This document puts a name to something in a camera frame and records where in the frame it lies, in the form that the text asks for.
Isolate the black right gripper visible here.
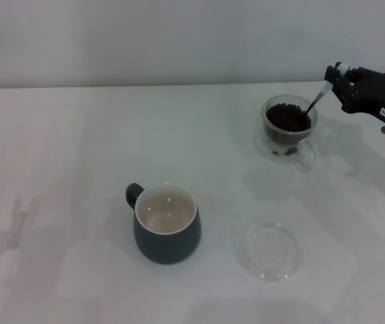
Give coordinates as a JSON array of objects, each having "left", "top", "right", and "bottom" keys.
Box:
[{"left": 324, "top": 65, "right": 385, "bottom": 138}]

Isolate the steel spoon with light-blue handle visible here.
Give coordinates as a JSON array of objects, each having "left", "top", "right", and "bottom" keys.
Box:
[{"left": 301, "top": 62, "right": 351, "bottom": 117}]

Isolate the dark blue ceramic mug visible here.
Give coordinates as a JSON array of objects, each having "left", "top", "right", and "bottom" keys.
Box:
[{"left": 125, "top": 182, "right": 202, "bottom": 265}]

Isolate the brown coffee beans heap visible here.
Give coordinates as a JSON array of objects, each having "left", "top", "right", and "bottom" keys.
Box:
[{"left": 265, "top": 103, "right": 312, "bottom": 132}]

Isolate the clear glass saucer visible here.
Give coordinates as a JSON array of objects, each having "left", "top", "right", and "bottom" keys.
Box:
[{"left": 235, "top": 219, "right": 303, "bottom": 281}]

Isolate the clear glass cup with handle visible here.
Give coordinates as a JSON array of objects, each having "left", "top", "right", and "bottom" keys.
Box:
[{"left": 253, "top": 94, "right": 318, "bottom": 173}]

